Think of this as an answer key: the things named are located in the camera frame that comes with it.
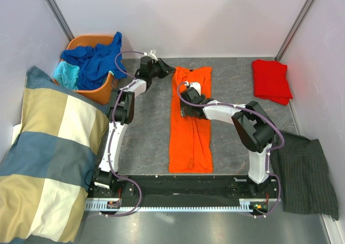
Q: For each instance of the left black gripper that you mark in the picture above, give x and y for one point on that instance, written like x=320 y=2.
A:
x=165 y=69

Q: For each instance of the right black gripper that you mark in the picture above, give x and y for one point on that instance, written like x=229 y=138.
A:
x=183 y=108

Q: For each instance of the orange t shirt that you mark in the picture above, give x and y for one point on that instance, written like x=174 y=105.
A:
x=189 y=147

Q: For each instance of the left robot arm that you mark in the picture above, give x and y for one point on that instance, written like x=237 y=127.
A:
x=121 y=115

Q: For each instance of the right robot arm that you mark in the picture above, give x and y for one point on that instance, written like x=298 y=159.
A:
x=254 y=128

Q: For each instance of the blue t shirt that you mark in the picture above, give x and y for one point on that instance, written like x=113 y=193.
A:
x=96 y=55

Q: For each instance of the folded red t shirt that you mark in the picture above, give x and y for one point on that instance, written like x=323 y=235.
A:
x=270 y=82

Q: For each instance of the teal t shirt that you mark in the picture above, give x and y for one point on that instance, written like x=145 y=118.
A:
x=66 y=75

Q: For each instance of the dark striped cloth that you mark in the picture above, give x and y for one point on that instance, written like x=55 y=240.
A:
x=303 y=171

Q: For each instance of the blue beige checked pillow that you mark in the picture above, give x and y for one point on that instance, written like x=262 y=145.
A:
x=43 y=175

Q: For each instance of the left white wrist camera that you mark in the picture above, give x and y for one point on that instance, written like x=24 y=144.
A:
x=151 y=54

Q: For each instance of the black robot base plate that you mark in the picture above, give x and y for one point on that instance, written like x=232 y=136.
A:
x=195 y=190

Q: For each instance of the white slotted cable duct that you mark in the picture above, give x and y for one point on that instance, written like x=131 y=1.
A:
x=107 y=205

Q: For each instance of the left aluminium frame post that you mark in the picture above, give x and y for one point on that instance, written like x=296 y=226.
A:
x=60 y=19

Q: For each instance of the aluminium frame post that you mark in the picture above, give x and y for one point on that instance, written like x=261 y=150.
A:
x=60 y=19
x=294 y=29

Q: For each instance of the right aluminium frame post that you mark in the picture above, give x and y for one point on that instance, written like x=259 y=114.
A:
x=294 y=29

